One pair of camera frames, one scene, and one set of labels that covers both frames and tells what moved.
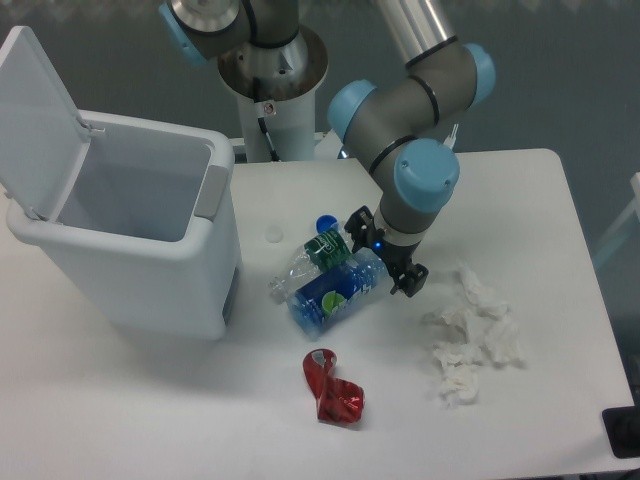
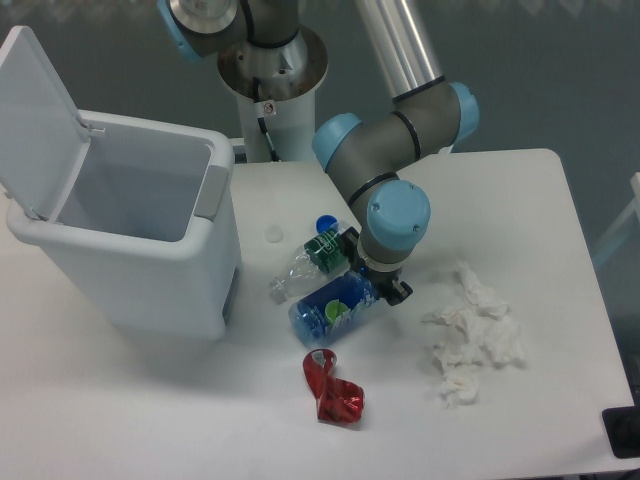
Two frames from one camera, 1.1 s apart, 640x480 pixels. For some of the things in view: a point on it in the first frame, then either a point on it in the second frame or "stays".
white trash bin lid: (43, 138) stays
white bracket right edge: (633, 210) stays
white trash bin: (147, 230) stays
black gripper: (397, 256) -> (382, 280)
